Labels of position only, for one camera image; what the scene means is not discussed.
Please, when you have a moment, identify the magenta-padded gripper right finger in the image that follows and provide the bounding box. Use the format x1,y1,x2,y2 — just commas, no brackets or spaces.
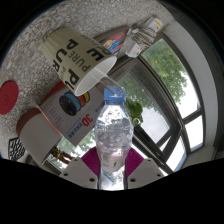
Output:
123,147,168,190

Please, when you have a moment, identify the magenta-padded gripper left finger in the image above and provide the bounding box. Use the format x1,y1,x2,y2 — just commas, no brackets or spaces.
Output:
59,146,101,190

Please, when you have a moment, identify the clear plastic water bottle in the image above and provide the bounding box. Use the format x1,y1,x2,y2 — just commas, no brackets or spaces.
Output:
94,85,135,191

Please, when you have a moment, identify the filament spool cardboard box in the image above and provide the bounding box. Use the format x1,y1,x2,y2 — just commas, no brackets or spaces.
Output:
38,80,107,147

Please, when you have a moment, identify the potted plant in white pot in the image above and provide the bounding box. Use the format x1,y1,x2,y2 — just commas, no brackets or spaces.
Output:
15,97,145,167

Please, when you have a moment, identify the black lattice trivet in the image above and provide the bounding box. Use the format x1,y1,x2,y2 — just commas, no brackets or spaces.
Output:
7,136,27,162

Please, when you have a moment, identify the flat round red coaster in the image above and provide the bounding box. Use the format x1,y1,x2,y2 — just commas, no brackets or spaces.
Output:
0,80,20,116

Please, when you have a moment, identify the cream paper cup black lettering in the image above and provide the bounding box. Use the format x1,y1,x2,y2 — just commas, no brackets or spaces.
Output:
41,27,118,97

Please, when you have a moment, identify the white box with coiled cable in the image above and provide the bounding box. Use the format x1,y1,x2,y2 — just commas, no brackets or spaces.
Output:
122,16,164,59

